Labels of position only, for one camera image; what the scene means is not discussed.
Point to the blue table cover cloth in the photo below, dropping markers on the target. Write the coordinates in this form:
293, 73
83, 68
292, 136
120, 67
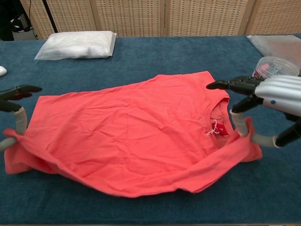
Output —
150, 207

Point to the woven wooden folding screen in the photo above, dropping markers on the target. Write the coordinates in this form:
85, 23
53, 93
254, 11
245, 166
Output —
131, 16

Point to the clear plastic bag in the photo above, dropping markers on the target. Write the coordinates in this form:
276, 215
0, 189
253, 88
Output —
277, 46

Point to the clear tub of binder clips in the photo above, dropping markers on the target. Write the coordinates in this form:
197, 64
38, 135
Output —
279, 67

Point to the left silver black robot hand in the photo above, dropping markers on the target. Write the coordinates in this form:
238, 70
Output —
20, 117

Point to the coral red t-shirt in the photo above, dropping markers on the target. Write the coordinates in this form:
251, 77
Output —
129, 141

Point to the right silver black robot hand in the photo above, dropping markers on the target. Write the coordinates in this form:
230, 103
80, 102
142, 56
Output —
282, 91

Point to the black tripod stand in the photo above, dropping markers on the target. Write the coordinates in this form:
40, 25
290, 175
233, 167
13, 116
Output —
50, 17

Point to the white earbuds case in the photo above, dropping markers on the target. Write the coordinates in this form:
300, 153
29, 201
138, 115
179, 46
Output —
2, 71

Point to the white garment in plastic bag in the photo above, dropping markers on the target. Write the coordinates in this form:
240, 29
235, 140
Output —
77, 46

